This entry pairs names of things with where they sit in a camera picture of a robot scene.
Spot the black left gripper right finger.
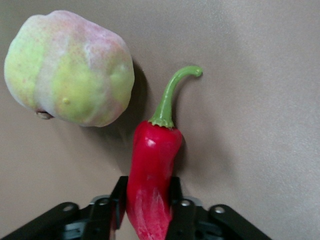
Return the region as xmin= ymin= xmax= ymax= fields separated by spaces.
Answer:
xmin=166 ymin=176 xmax=272 ymax=240

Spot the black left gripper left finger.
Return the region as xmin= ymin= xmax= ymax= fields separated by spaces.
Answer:
xmin=0 ymin=176 xmax=130 ymax=240

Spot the red chili pepper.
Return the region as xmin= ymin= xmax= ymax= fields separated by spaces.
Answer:
xmin=126 ymin=65 xmax=204 ymax=240

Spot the green pink peach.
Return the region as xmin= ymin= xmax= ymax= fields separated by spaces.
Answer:
xmin=3 ymin=9 xmax=135 ymax=128

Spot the brown table cover mat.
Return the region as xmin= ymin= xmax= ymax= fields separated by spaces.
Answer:
xmin=0 ymin=0 xmax=320 ymax=240

